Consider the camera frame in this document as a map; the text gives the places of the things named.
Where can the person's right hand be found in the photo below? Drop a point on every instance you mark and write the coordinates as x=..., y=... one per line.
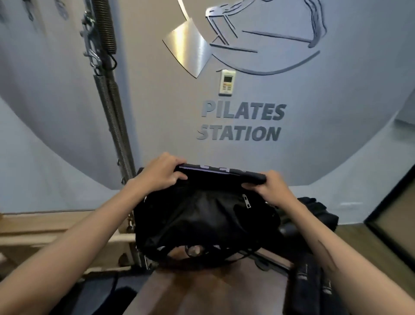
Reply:
x=275, y=189

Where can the person's left hand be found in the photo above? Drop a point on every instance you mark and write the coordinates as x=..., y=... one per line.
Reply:
x=155, y=177

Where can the black printed backpack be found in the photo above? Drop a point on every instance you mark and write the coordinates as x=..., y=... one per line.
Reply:
x=201, y=217

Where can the dark navy towel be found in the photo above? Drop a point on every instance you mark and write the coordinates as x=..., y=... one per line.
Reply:
x=304, y=288
x=330, y=292

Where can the person's left forearm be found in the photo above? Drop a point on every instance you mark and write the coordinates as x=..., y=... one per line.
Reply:
x=65, y=253

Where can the person's right forearm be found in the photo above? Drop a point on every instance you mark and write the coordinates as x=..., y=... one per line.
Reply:
x=356, y=266

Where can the black padded box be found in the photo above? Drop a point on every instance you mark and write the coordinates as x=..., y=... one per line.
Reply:
x=319, y=211

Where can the long metal coil spring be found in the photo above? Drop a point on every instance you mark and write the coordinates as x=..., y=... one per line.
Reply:
x=105, y=26
x=113, y=123

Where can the chrome tower pole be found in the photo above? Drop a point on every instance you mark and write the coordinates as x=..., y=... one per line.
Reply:
x=142, y=259

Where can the brown wooden side table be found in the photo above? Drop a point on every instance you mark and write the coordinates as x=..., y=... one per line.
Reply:
x=210, y=288

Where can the grey wall letters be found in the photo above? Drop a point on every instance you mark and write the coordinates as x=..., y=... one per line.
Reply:
x=243, y=121

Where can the brown blind with black frame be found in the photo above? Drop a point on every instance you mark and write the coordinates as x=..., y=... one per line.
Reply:
x=395, y=220

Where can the wooden tower frame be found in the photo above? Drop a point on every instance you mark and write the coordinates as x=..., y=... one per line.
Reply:
x=32, y=222

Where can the metal wall logo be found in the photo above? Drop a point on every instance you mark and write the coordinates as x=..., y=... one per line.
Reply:
x=188, y=48

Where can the grey wall cabinet box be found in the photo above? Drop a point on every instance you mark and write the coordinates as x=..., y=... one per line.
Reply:
x=407, y=113

